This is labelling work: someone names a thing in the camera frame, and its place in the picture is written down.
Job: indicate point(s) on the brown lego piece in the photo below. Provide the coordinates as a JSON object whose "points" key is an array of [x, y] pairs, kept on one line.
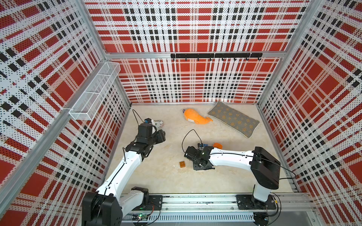
{"points": [[182, 164]]}

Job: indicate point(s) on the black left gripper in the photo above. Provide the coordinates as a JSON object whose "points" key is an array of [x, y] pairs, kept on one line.
{"points": [[160, 136]]}

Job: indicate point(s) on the green circuit board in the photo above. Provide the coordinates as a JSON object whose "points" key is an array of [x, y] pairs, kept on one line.
{"points": [[140, 217]]}

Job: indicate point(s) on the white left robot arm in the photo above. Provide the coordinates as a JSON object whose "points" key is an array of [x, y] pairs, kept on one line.
{"points": [[107, 206]]}

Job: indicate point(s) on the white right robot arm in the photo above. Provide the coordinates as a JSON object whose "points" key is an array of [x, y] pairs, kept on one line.
{"points": [[264, 166]]}

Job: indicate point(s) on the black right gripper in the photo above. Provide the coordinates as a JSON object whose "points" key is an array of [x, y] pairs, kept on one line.
{"points": [[195, 167]]}

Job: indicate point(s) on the white wire mesh basket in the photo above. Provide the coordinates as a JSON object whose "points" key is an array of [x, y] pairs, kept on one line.
{"points": [[88, 104]]}

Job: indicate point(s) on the grey patterned cushion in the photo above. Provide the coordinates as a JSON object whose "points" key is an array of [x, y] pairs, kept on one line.
{"points": [[234, 119]]}

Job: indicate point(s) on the orange plush toy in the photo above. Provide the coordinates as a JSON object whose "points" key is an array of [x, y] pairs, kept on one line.
{"points": [[193, 116]]}

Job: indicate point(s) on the black hook rail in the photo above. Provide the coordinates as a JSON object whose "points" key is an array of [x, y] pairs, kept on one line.
{"points": [[216, 55]]}

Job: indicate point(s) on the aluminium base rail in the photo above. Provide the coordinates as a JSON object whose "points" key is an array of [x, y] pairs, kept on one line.
{"points": [[281, 209]]}

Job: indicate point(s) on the orange round lego piece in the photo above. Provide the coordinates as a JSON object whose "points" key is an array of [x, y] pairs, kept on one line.
{"points": [[217, 145]]}

